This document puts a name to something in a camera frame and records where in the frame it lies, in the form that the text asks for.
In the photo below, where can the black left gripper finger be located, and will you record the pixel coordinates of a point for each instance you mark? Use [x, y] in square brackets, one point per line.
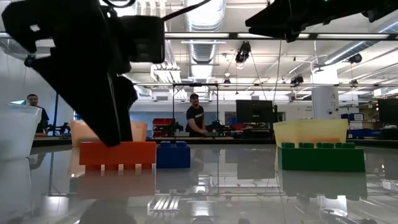
[127, 105]
[93, 109]

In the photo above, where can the orange toy brick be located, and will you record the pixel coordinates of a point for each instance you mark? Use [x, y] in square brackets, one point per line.
[133, 154]

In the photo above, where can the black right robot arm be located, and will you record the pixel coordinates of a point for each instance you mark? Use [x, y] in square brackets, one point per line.
[382, 7]

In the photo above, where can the orange translucent bin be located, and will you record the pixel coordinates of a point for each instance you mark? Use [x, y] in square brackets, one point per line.
[140, 130]

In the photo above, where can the red storage bins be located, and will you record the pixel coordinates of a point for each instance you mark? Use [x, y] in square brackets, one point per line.
[163, 122]

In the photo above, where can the person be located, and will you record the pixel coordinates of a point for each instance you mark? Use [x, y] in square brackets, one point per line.
[196, 118]
[40, 116]

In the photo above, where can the blue toy brick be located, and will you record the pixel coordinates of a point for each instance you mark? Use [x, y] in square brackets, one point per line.
[172, 157]

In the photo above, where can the clear plastic bin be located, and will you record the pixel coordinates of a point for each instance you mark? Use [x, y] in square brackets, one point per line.
[17, 133]

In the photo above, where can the white building column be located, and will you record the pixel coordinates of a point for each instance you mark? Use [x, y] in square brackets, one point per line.
[325, 99]

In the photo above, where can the long ceiling light strip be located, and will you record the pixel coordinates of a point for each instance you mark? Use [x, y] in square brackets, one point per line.
[205, 35]

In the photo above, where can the blue storage bins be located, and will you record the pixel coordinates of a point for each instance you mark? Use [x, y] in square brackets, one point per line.
[353, 117]

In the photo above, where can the black computer monitor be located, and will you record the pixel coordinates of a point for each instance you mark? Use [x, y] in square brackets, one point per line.
[255, 111]
[388, 111]

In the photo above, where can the yellow translucent bin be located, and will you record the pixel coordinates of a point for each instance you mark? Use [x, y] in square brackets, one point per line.
[311, 129]

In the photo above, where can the green toy brick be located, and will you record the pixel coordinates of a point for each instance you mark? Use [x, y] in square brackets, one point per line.
[320, 160]

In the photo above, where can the silver ceiling air duct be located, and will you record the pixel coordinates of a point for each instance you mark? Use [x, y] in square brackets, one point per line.
[354, 51]
[203, 18]

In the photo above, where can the black hanging ceiling camera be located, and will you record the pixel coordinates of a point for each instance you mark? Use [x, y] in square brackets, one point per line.
[355, 58]
[243, 52]

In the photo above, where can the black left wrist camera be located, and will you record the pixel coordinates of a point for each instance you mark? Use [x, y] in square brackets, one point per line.
[143, 39]

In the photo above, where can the black metal table frame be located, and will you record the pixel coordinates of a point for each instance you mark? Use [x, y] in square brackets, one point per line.
[248, 141]

